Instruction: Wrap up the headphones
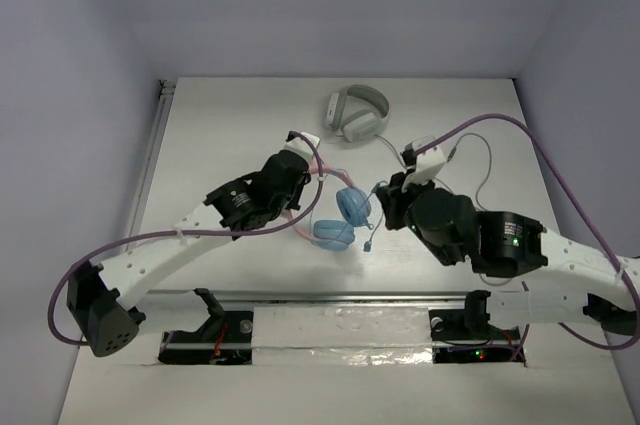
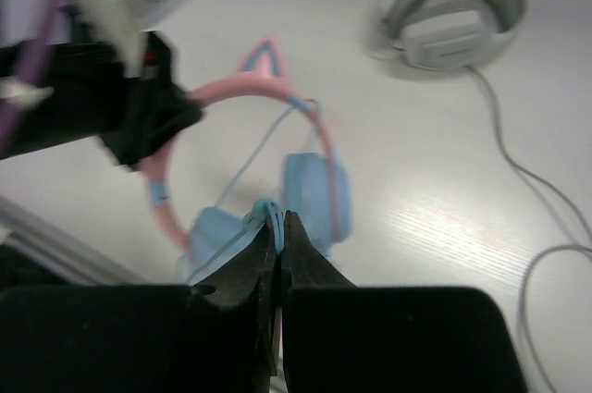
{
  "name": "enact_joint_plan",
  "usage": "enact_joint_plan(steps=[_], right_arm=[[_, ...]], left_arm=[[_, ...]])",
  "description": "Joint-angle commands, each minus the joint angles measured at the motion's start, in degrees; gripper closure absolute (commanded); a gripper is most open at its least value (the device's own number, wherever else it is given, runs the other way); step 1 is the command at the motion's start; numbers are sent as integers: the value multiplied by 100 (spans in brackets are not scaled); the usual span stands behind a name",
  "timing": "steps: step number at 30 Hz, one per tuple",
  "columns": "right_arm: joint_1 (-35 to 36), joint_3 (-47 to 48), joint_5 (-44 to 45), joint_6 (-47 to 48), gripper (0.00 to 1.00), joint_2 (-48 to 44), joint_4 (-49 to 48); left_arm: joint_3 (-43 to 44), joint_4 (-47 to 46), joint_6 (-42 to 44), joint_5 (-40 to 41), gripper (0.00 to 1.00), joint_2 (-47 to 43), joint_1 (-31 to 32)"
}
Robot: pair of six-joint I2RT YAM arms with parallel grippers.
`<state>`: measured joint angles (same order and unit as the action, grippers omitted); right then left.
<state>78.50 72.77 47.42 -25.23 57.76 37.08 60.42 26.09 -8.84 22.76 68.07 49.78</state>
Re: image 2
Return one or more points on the pink blue cat-ear headphones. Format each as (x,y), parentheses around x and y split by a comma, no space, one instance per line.
(315,186)

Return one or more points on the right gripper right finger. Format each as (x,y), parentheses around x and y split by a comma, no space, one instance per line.
(309,316)

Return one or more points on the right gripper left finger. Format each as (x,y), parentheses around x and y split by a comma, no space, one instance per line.
(234,317)

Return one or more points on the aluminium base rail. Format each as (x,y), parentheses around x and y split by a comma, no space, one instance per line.
(59,252)

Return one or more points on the white grey headphones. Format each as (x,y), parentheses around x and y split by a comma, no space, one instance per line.
(450,35)

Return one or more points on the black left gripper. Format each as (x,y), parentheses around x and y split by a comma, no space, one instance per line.
(155,109)

